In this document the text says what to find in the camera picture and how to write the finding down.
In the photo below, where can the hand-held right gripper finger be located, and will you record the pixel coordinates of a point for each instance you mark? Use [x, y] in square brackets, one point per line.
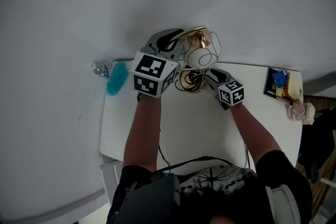
[219, 74]

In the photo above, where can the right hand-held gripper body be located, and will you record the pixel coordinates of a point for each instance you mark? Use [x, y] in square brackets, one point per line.
[231, 93]

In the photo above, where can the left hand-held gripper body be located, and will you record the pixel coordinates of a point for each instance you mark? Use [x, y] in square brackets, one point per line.
[148, 73]

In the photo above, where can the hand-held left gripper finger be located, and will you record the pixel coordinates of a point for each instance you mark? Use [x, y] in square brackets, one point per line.
[166, 40]

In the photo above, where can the person's right forearm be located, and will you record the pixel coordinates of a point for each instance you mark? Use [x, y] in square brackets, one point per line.
[252, 133]

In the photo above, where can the person's left forearm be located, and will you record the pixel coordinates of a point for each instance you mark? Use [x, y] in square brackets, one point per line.
[143, 128]

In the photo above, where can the blue fluffy cloth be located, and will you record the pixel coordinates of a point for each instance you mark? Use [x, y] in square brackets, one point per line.
[117, 78]

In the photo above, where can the black square tray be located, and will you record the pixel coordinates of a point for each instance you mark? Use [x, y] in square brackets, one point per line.
[269, 85]

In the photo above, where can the clear plastic water bottle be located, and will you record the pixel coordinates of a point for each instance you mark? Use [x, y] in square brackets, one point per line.
[101, 69]

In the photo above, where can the white table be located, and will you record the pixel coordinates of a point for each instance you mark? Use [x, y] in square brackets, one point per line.
[194, 123]

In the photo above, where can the blue packet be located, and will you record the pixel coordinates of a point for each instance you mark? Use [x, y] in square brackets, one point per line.
[278, 78]

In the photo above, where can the yellow and white wrapper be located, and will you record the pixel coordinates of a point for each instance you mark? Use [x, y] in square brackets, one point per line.
[292, 87]

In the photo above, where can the dark clothing heap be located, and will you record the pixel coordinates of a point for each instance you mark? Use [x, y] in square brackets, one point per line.
[317, 139]

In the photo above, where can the person's black patterned shirt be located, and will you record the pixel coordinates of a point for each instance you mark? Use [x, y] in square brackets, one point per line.
[225, 191]

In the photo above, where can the black chest-mounted box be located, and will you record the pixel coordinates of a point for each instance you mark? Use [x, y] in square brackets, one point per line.
[149, 199]

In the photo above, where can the white table leg frame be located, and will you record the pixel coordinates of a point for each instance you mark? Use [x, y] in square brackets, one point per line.
[110, 178]

